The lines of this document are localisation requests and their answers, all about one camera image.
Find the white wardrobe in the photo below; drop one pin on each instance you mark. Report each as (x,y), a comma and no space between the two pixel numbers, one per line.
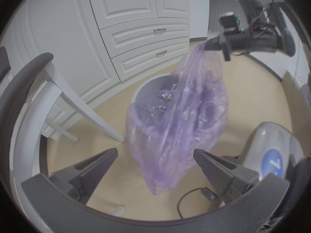
(60,45)

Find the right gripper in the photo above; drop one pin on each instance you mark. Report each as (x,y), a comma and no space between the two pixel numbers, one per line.
(237,41)

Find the purple plastic bag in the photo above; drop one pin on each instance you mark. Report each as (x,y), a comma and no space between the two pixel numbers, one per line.
(179,130)

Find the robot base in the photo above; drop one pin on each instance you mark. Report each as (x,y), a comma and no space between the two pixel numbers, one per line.
(267,139)

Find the white chair grey cushions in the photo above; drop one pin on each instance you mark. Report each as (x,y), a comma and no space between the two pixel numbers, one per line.
(73,98)

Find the grey trash bin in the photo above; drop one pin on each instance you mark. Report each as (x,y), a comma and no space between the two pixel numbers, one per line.
(145,86)

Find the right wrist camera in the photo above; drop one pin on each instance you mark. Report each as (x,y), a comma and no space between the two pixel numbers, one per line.
(228,20)

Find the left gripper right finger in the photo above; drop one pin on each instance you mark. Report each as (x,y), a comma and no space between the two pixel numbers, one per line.
(223,176)

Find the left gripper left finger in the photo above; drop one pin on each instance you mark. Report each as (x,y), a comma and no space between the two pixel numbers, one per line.
(92,171)

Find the grey curtain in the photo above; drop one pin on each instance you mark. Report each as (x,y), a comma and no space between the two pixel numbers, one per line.
(215,11)

